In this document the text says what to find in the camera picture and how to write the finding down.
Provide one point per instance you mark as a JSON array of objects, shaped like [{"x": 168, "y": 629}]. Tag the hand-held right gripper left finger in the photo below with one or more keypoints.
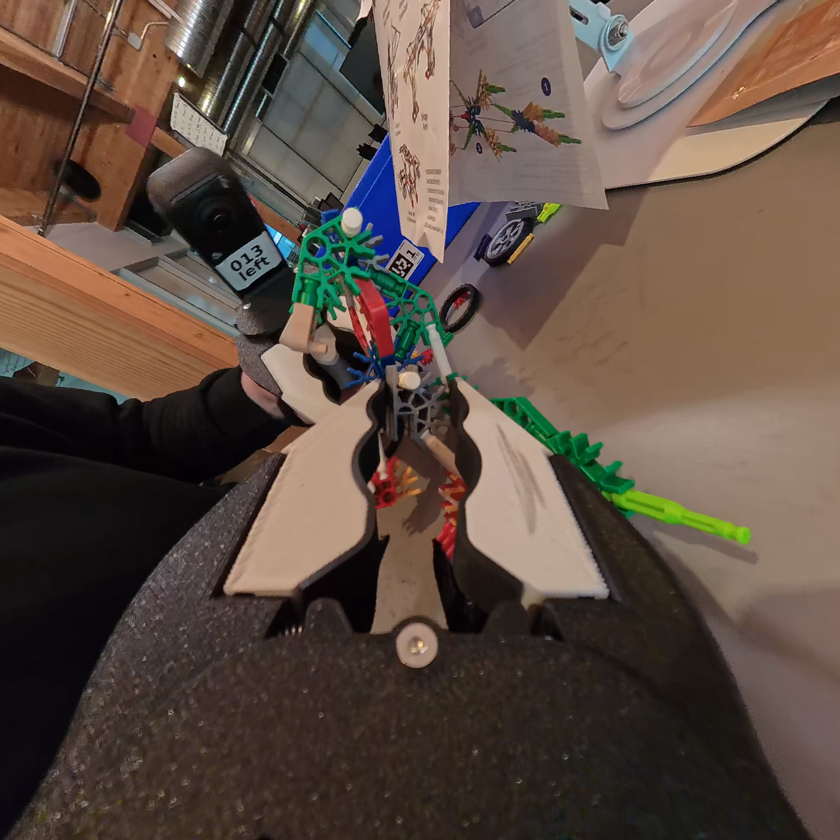
[{"x": 302, "y": 519}]

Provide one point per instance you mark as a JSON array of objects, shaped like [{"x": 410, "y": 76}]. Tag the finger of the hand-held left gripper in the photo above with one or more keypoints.
[{"x": 299, "y": 383}]

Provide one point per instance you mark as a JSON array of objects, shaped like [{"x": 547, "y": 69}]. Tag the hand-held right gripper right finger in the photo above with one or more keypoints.
[{"x": 532, "y": 519}]

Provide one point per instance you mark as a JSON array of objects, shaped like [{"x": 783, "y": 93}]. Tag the tan connector piece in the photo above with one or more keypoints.
[{"x": 299, "y": 328}]

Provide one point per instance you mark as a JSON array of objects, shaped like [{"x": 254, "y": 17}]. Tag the colourful toy construction model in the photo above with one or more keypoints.
[{"x": 381, "y": 302}]

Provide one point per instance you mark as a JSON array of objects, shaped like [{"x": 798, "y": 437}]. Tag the person's left forearm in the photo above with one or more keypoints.
[{"x": 131, "y": 420}]

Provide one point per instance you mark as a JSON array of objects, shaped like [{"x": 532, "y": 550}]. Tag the person's left hand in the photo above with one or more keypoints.
[{"x": 269, "y": 400}]

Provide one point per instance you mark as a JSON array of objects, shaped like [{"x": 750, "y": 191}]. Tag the green and lime connector cluster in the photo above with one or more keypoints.
[{"x": 578, "y": 453}]

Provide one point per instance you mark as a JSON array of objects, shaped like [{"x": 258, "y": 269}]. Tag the grey metal pipe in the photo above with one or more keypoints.
[{"x": 79, "y": 105}]

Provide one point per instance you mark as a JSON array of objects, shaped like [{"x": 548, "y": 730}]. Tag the black toy tire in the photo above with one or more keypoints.
[
  {"x": 446, "y": 315},
  {"x": 505, "y": 240}
]

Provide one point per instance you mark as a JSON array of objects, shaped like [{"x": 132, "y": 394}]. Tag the blue plastic bin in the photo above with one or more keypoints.
[{"x": 460, "y": 226}]

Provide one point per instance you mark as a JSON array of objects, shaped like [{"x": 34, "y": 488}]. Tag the small lime plastic piece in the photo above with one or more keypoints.
[{"x": 549, "y": 210}]

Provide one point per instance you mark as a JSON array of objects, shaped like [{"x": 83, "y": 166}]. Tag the printed instruction sheet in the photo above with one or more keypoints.
[{"x": 525, "y": 92}]

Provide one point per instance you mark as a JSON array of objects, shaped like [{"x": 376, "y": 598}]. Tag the silver air duct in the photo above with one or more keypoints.
[{"x": 217, "y": 26}]

